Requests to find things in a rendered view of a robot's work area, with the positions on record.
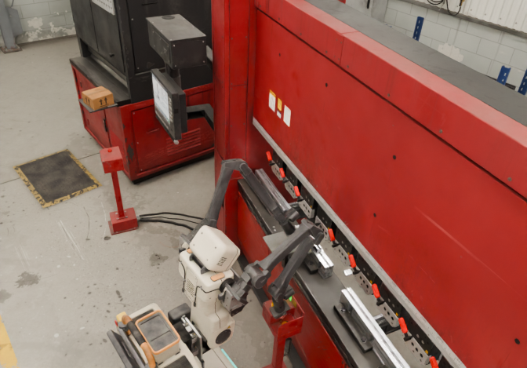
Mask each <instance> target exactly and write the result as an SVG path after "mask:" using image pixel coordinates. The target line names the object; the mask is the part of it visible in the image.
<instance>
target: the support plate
mask: <svg viewBox="0 0 527 368"><path fill-rule="evenodd" d="M286 239H287V236H286V235H285V233H284V232H283V231H282V232H279V233H275V234H273V235H267V236H264V237H263V240H264V241H265V243H266V244H267V246H268V248H269V249H270V251H271V252H273V251H274V250H275V249H276V248H277V247H278V246H280V245H281V244H282V243H283V242H284V241H285V240H286Z"/></svg>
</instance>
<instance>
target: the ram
mask: <svg viewBox="0 0 527 368"><path fill-rule="evenodd" d="M270 90H271V91H272V92H273V93H274V94H275V107H274V111H273V110H272V109H271V108H270V107H269V98H270ZM278 98H279V99H280V100H281V101H282V110H281V111H280V110H279V109H278ZM285 105H286V106H287V107H288V108H289V109H290V110H291V116H290V125H289V127H288V126H287V125H286V124H285V123H284V121H283V118H284V108H285ZM278 111H279V112H280V113H281V118H280V117H279V116H278V115H277V113H278ZM253 117H254V118H255V120H257V121H258V123H259V124H260V125H261V126H262V127H263V129H264V130H265V131H266V132H267V133H268V135H269V136H270V137H271V138H272V140H273V141H274V142H275V143H276V144H277V145H278V146H279V147H280V148H281V150H282V151H283V152H284V153H285V155H286V156H287V157H288V158H289V159H290V161H291V162H292V163H293V164H294V166H295V167H296V168H297V169H298V170H299V171H300V172H301V173H302V174H303V176H304V177H305V178H306V179H307V181H308V182H309V183H310V184H311V185H312V187H313V188H314V189H315V190H316V192H317V193H319V195H320V196H321V197H322V198H323V199H324V200H325V202H326V203H327V204H328V205H329V207H330V208H331V209H332V210H333V211H334V213H335V214H336V215H337V216H338V217H339V218H340V219H341V220H342V221H343V223H344V224H345V225H346V226H347V228H348V229H349V230H350V231H351V233H352V234H353V235H354V236H355V238H356V239H357V240H358V241H359V242H360V243H361V244H362V245H363V246H364V247H365V249H366V250H367V251H368V252H369V254H370V255H371V256H372V257H373V259H374V260H375V261H376V262H377V264H378V265H379V266H380V267H381V268H382V269H383V270H384V271H385V272H386V274H387V275H388V276H389V277H390V278H391V280H392V281H393V282H394V283H395V285H396V286H397V287H398V288H399V289H400V290H401V291H402V292H403V293H404V295H405V296H406V297H407V298H408V300H409V301H410V302H411V303H412V304H413V306H414V307H415V308H416V310H417V311H418V312H419V313H420V314H421V315H422V316H423V317H424V318H425V319H426V321H427V322H428V323H429V324H430V326H431V327H432V328H433V329H434V331H435V332H436V333H437V334H438V336H439V337H440V338H441V339H442V340H443V341H444V342H445V343H446V344H447V346H448V347H449V348H450V349H451V350H452V352H453V353H454V354H455V355H456V357H457V358H458V359H459V360H460V361H461V362H462V364H464V365H465V367H466V368H527V199H526V198H525V197H524V196H522V195H520V194H519V193H518V192H516V191H515V190H514V189H513V188H511V187H509V186H508V185H507V184H505V183H504V182H503V181H501V180H500V179H498V178H497V177H495V176H494V175H492V174H491V173H490V172H489V171H487V170H486V169H484V168H483V167H481V166H480V165H479V164H477V163H476V162H474V161H473V160H471V159H470V158H468V157H467V156H466V155H465V154H463V153H462V152H460V151H459V150H457V149H456V148H454V147H453V146H452V145H451V144H449V143H447V142H446V141H445V140H443V139H442V138H441V137H439V136H438V135H436V134H435V133H433V132H432V131H430V130H429V129H428V128H427V127H425V126H423V125H422V124H421V123H419V122H418V121H416V120H415V119H414V118H412V117H411V116H410V115H408V114H406V113H405V112H404V111H403V110H401V109H400V108H398V107H397V106H395V105H394V104H392V103H391V102H390V101H389V100H387V99H386V98H384V97H382V96H381V95H380V94H378V93H377V92H376V91H374V90H373V89H371V88H370V87H368V86H367V85H366V84H365V83H363V82H362V81H360V80H359V79H357V78H356V77H354V76H353V75H352V74H350V73H349V72H348V71H346V70H344V69H343V68H342V67H341V66H339V65H338V64H336V63H335V62H333V61H332V60H330V59H329V58H328V57H327V56H325V55H324V54H322V53H320V52H319V51H318V50H316V49H315V48H314V47H313V46H311V45H309V44H308V43H307V42H305V41H304V40H303V39H302V38H300V37H298V36H297V35H295V34H294V33H292V32H291V31H290V30H289V29H287V28H286V27H284V26H283V25H281V24H280V23H279V22H278V21H276V20H274V19H273V18H271V17H270V16H268V15H267V14H266V13H265V12H263V11H262V10H260V9H258V10H257V17H256V59H255V81H254V102H253ZM253 125H254V126H255V127H256V128H257V129H258V130H259V132H260V133H261V134H262V135H263V137H264V138H265V139H266V141H267V142H268V143H269V144H270V146H272V147H273V149H274V150H275V151H276V152H277V154H278V155H279V156H280V157H281V159H282V160H283V161H284V162H285V164H286V165H287V166H288V167H289V168H290V169H291V170H292V172H293V173H294V174H295V175H296V177H297V178H298V179H299V180H300V182H301V183H302V184H303V186H304V187H305V188H306V189H307V190H308V191H309V192H310V193H311V195H312V196H313V197H314V199H315V200H316V201H317V202H318V204H319V205H320V206H321V207H322V208H323V210H324V211H325V212H326V213H327V214H328V215H329V217H330V218H331V219H332V220H333V222H334V223H335V224H336V226H337V227H338V228H339V229H340V230H341V231H342V232H343V234H344V235H345V236H346V237H347V239H348V240H349V241H350V242H351V244H352V245H353V246H354V248H355V249H356V250H357V251H358V252H359V253H360V254H361V255H362V257H363V258H364V259H365V260H366V262H367V263H368V264H369V266H370V267H371V268H372V269H373V270H374V272H375V273H376V274H377V275H378V276H379V277H380V279H381V280H382V281H383V282H384V284H385V285H386V286H387V287H388V289H389V290H390V291H391V292H392V293H393V294H394V295H395V297H396V298H397V299H398V300H399V302H400V303H401V304H402V305H403V307H404V308H405V309H406V311H407V312H408V313H409V314H410V315H411V316H412V317H413V318H414V320H415V321H416V322H417V323H418V325H419V326H420V327H421V329H422V330H423V331H424V332H425V334H426V335H427V336H428V337H429V338H430V339H431V340H432V342H433V343H434V344H435V345H436V347H437V348H438V349H439V350H440V352H441V353H442V354H443V355H444V356H445V357H446V358H447V360H448V361H449V362H450V363H451V365H452V366H453V367H454V368H459V367H458V366H457V364H456V363H455V362H454V361H453V360H452V358H451V357H450V356H449V354H448V353H447V352H446V351H445V349H444V348H443V347H442V346H441V345H440V344H439V343H438V342H437V340H436V339H435V338H434V337H433V335H432V334H431V333H430V332H429V330H428V329H427V328H426V327H425V325H424V324H423V323H422V322H421V321H420V320H419V319H418V318H417V317H416V315H415V314H414V313H413V311H412V310H411V309H410V308H409V306H408V305H407V304H406V303H405V302H404V301H403V300H402V299H401V297H400V296H399V295H398V294H397V292H396V291H395V290H394V289H393V287H392V286H391V285H390V284H389V282H388V281H387V280H386V279H385V278H384V277H383V276H382V275H381V273H380V272H379V271H378V270H377V268H376V267H375V266H374V265H373V263H372V262H371V261H370V260H369V258H368V257H367V256H366V255H365V254H364V253H363V252H362V251H361V249H360V248H359V247H358V246H357V244H356V243H355V242H354V241H353V239H352V238H351V237H350V236H349V234H347V233H346V232H345V230H344V229H343V228H342V227H341V225H340V224H339V223H338V222H337V220H336V219H335V218H334V217H333V215H332V214H331V213H330V212H329V211H328V210H327V209H326V208H325V206H324V205H323V204H322V202H321V201H320V200H319V199H318V197H317V196H316V195H315V194H314V193H313V191H312V190H311V189H310V188H309V187H308V186H307V185H306V184H305V182H304V181H303V180H302V179H301V177H300V176H299V175H298V174H297V172H296V171H295V170H294V169H293V168H292V167H291V165H290V164H289V163H288V162H287V161H286V160H285V158H284V157H283V156H282V154H281V153H280V152H279V151H278V149H277V148H276V147H275V146H274V145H273V144H272V143H271V142H270V140H269V139H268V138H267V137H266V135H265V134H264V133H263V132H262V131H261V129H260V128H259V127H258V126H257V124H256V123H255V122H253Z"/></svg>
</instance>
